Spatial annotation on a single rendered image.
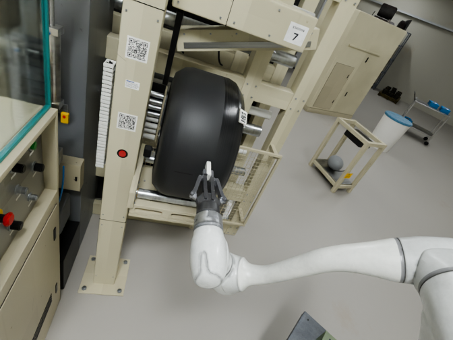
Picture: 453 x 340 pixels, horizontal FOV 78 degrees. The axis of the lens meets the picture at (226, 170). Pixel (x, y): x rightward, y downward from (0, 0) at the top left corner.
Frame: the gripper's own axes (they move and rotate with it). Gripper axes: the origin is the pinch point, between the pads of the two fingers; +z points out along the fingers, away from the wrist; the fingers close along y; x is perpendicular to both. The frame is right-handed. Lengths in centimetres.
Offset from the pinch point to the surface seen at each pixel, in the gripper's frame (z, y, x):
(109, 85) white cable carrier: 26.5, 40.4, -7.5
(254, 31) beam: 55, -11, -34
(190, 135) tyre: 8.2, 8.7, -7.6
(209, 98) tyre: 20.5, 4.1, -16.8
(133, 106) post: 24.3, 30.7, -2.6
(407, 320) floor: -3, -217, 125
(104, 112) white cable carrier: 24.4, 41.4, 3.8
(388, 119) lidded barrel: 353, -395, 115
